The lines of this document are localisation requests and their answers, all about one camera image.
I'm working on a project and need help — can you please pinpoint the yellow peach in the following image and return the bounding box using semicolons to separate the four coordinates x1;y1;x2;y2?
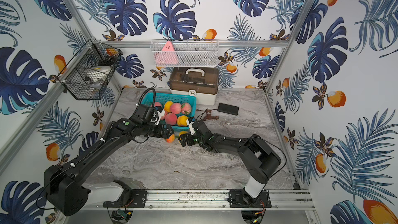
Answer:
177;115;189;127
163;101;174;113
178;131;188;137

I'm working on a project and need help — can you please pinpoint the small red orange peach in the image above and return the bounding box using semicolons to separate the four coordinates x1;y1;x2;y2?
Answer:
165;134;175;143

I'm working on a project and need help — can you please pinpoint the yellow peach front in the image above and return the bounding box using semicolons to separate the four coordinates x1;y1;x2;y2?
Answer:
177;115;189;127

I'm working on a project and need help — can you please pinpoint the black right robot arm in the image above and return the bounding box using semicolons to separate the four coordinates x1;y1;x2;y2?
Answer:
178;120;282;200

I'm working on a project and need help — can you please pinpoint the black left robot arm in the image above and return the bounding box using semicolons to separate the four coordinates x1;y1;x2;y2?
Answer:
44;104;174;216

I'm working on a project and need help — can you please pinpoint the teal plastic basket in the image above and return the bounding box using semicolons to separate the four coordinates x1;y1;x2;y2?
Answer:
130;88;196;134

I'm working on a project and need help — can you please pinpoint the white bowl in basket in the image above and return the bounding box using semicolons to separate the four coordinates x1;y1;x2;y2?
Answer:
84;66;111;85

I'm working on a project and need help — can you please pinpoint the maroon brass faucet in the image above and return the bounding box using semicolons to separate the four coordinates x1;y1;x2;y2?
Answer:
203;109;219;121

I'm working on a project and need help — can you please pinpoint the black battery box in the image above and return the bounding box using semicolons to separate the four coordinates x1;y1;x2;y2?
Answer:
217;103;239;116

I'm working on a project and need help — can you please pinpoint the white brown storage box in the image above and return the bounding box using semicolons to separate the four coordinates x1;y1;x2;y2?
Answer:
169;67;219;106

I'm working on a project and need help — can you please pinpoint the pink triangle item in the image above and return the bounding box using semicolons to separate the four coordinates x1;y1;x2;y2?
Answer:
154;41;178;66

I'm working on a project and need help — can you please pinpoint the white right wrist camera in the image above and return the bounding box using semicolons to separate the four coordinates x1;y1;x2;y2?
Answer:
186;119;196;135

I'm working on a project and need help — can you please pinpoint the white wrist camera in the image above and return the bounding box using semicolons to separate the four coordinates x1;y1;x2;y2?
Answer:
155;107;167;125
186;119;196;135

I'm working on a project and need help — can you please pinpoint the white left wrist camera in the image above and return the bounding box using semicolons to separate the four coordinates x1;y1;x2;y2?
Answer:
155;107;167;125

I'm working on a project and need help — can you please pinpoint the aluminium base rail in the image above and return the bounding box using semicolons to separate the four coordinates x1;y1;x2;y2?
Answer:
83;187;315;211

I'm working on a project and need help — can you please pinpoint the clear wall shelf basket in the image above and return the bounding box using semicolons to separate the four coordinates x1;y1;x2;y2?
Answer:
150;39;219;67

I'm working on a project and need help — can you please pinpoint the black wire wall basket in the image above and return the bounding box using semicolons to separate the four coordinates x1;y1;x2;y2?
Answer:
57;39;123;101

